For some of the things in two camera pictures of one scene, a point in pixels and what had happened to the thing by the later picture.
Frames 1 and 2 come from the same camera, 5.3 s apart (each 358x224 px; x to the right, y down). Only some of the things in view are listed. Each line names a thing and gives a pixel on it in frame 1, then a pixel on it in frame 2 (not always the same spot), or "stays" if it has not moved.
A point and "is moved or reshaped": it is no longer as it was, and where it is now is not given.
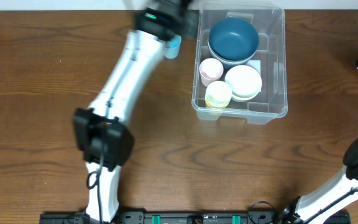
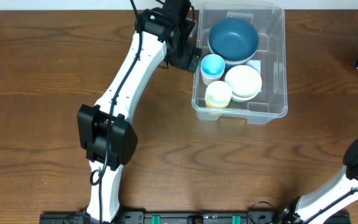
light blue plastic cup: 171,50 is moved or reshaped
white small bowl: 245,83 stays
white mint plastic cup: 218,93 stays
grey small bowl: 242,101 stays
